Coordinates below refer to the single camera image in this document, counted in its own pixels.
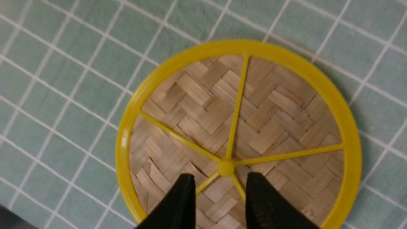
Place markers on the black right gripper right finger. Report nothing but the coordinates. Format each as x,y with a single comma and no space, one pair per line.
266,208

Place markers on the woven bamboo steamer lid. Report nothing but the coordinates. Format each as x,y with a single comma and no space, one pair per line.
223,109

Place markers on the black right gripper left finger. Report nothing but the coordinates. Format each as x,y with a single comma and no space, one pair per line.
177,210

